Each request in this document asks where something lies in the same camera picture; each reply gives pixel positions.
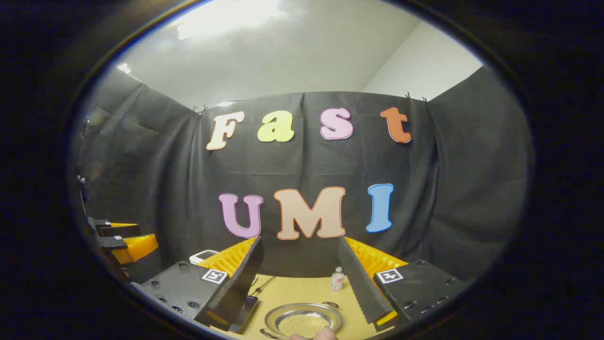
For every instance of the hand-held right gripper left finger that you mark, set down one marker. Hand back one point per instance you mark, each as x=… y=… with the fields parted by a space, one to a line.
x=236 y=288

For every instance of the white toaster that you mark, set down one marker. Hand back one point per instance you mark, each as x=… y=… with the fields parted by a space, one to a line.
x=203 y=256

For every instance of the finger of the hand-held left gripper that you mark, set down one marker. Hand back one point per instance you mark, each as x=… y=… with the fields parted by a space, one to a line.
x=137 y=248
x=118 y=231

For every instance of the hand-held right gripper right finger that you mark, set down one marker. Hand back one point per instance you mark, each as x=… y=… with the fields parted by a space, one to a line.
x=361 y=288

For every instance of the black induction cooktop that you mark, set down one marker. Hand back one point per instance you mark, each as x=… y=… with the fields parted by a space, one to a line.
x=249 y=309

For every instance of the stainless steel pot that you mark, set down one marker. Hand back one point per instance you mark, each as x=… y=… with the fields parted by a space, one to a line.
x=302 y=321

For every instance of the black backdrop cloth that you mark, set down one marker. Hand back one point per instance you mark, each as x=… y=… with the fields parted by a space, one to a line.
x=302 y=165

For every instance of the small white plastic bottle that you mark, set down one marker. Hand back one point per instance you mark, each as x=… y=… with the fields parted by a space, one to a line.
x=337 y=281

